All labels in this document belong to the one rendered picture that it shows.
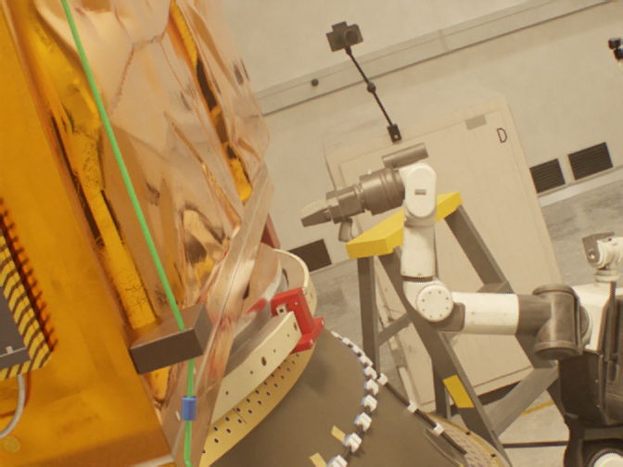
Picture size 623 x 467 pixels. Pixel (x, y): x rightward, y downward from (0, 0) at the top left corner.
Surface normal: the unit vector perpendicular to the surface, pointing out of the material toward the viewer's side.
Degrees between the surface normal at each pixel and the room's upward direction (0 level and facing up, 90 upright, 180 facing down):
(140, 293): 91
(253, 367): 90
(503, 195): 90
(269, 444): 62
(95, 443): 91
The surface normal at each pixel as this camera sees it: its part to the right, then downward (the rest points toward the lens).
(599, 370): -0.77, 0.25
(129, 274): 0.74, -0.11
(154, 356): 0.00, 0.21
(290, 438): 0.60, -0.61
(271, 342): 0.88, -0.22
